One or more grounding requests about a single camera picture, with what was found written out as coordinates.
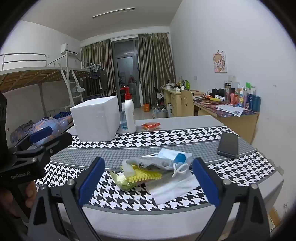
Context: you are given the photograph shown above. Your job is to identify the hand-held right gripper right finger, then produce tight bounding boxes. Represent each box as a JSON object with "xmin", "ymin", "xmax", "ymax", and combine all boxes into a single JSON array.
[{"xmin": 192, "ymin": 157, "xmax": 278, "ymax": 241}]

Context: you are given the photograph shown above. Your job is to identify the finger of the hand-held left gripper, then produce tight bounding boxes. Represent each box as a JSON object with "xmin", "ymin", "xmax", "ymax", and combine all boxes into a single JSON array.
[
  {"xmin": 10, "ymin": 126, "xmax": 52, "ymax": 152},
  {"xmin": 13, "ymin": 133, "xmax": 73, "ymax": 160}
]

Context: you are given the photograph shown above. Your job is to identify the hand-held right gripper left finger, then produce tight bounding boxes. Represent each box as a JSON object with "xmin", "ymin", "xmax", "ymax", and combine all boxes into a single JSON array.
[{"xmin": 22, "ymin": 157, "xmax": 105, "ymax": 241}]

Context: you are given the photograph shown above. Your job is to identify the white cloth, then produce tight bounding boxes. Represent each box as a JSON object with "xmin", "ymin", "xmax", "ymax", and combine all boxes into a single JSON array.
[{"xmin": 148, "ymin": 171, "xmax": 201, "ymax": 204}]

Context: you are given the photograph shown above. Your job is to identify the green tissue pack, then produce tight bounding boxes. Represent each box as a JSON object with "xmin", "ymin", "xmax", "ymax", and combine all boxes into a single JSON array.
[{"xmin": 110, "ymin": 162, "xmax": 148, "ymax": 190}]

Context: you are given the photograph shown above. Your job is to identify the white foam box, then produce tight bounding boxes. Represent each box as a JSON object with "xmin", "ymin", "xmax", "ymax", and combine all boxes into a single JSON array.
[{"xmin": 70, "ymin": 95, "xmax": 120, "ymax": 142}]

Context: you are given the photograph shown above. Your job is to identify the blue face mask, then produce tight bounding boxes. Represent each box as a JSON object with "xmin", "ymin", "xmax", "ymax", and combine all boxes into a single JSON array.
[{"xmin": 151, "ymin": 148, "xmax": 193, "ymax": 179}]

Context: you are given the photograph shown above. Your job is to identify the yellow foam net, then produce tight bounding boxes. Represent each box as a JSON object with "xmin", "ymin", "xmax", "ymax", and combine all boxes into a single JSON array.
[{"xmin": 125, "ymin": 163, "xmax": 162, "ymax": 184}]

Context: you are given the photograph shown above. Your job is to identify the grey cloth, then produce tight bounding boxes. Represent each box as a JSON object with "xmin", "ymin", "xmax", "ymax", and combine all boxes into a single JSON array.
[{"xmin": 127, "ymin": 156, "xmax": 183, "ymax": 178}]

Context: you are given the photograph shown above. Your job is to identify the person's left hand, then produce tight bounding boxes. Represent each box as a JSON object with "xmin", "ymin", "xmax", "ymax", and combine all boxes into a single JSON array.
[{"xmin": 0, "ymin": 183, "xmax": 38, "ymax": 234}]

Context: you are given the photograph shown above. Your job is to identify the blue quilt bundle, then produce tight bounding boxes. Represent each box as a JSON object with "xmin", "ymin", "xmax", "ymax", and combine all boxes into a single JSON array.
[{"xmin": 10, "ymin": 115, "xmax": 74, "ymax": 147}]

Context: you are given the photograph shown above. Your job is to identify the houndstooth tablecloth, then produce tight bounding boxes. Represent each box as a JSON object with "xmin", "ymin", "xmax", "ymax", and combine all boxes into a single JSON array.
[{"xmin": 35, "ymin": 125, "xmax": 278, "ymax": 211}]

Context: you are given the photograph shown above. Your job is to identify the black smartphone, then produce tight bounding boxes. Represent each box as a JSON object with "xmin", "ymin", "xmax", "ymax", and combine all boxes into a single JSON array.
[{"xmin": 217, "ymin": 132, "xmax": 240, "ymax": 159}]

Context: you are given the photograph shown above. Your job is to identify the blue spray bottle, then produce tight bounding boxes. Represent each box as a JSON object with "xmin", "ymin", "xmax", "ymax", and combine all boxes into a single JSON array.
[{"xmin": 120, "ymin": 102, "xmax": 128, "ymax": 130}]

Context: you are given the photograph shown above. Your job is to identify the wooden desk with patterned cover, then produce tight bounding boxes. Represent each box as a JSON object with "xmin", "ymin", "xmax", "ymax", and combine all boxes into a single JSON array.
[{"xmin": 193, "ymin": 95, "xmax": 259, "ymax": 144}]

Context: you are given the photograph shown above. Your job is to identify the white lotion pump bottle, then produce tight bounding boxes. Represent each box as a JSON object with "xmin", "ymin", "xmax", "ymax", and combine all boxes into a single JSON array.
[{"xmin": 120, "ymin": 87, "xmax": 137, "ymax": 133}]

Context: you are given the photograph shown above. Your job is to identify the dark hanging clothes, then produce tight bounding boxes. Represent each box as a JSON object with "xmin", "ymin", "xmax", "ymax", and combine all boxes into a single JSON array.
[{"xmin": 89, "ymin": 68, "xmax": 109, "ymax": 93}]

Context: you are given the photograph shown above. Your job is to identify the cardboard box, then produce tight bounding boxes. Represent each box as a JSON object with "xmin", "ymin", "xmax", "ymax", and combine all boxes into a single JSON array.
[{"xmin": 268, "ymin": 207, "xmax": 281, "ymax": 229}]

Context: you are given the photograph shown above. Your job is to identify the printed papers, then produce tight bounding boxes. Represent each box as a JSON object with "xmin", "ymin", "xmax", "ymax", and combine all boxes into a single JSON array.
[{"xmin": 215, "ymin": 104, "xmax": 245, "ymax": 116}]

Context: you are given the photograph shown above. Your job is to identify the red snack packet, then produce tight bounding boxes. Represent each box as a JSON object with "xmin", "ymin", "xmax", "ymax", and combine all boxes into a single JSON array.
[{"xmin": 141, "ymin": 122, "xmax": 162, "ymax": 131}]

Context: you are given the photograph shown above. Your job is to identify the wooden smiley chair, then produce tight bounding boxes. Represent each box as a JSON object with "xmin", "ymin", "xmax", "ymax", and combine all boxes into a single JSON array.
[{"xmin": 180, "ymin": 89, "xmax": 194, "ymax": 116}]

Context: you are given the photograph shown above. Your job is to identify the wooden desk with drawers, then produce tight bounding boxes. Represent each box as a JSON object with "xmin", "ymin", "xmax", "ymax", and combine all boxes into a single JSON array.
[{"xmin": 161, "ymin": 86, "xmax": 205, "ymax": 117}]

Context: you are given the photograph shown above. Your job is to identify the brown curtain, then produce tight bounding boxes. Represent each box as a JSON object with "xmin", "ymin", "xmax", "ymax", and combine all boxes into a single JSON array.
[
  {"xmin": 138, "ymin": 32, "xmax": 176, "ymax": 108},
  {"xmin": 81, "ymin": 39, "xmax": 115, "ymax": 96}
]

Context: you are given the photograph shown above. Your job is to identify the white air conditioner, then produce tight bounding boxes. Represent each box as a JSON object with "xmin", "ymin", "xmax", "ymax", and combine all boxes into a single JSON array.
[{"xmin": 60, "ymin": 44, "xmax": 78, "ymax": 55}]

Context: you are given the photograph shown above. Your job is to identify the row of toiletry bottles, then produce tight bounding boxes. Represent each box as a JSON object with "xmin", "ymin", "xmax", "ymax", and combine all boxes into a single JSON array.
[{"xmin": 223, "ymin": 80, "xmax": 262, "ymax": 112}]

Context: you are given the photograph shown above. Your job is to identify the glass balcony door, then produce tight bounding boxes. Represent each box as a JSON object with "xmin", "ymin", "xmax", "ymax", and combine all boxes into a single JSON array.
[{"xmin": 111, "ymin": 39, "xmax": 141, "ymax": 108}]

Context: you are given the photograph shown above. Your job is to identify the ceiling tube light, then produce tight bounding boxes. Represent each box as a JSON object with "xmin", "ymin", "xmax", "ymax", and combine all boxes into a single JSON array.
[{"xmin": 92, "ymin": 8, "xmax": 135, "ymax": 18}]

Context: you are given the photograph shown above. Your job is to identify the cartoon wall poster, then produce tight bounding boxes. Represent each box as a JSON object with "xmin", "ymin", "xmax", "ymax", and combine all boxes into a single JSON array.
[{"xmin": 213, "ymin": 50, "xmax": 227, "ymax": 73}]

